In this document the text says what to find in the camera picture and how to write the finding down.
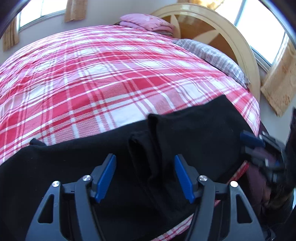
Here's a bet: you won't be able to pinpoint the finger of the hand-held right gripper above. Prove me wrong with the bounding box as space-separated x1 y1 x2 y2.
240 146 270 168
240 130 266 149

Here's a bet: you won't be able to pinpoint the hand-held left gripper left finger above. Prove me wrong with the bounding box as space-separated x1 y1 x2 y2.
25 153 117 241

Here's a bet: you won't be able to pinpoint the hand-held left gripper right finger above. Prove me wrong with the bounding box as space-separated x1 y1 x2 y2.
174 155 265 241

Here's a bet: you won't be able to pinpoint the black pants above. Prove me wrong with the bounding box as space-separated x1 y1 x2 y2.
0 95 257 241

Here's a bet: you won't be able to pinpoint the person's right hand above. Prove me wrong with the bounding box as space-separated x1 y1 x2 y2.
264 185 289 209

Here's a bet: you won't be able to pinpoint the person's maroon clothing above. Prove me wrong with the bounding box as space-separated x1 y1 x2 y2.
243 130 278 209

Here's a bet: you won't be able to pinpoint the yellow patterned curtain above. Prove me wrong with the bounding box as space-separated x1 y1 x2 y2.
201 0 223 10
261 43 296 117

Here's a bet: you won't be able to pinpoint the striped pillow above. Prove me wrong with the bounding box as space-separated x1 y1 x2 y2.
172 39 250 88

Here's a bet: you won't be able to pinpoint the bed with red plaid sheet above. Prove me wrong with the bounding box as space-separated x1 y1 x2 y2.
0 25 262 241

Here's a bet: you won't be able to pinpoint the cream and wood headboard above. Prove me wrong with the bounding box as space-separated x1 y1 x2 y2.
150 3 261 100

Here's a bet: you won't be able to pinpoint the large window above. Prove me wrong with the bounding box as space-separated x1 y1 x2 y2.
233 0 292 70

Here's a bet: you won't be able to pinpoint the folded pink blanket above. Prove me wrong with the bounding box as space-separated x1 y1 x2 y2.
119 13 175 35

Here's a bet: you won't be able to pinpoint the beige patterned curtain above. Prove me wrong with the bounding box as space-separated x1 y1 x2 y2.
64 0 89 23
2 17 20 52

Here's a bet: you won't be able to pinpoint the small sliding window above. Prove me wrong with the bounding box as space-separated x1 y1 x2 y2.
18 0 68 32

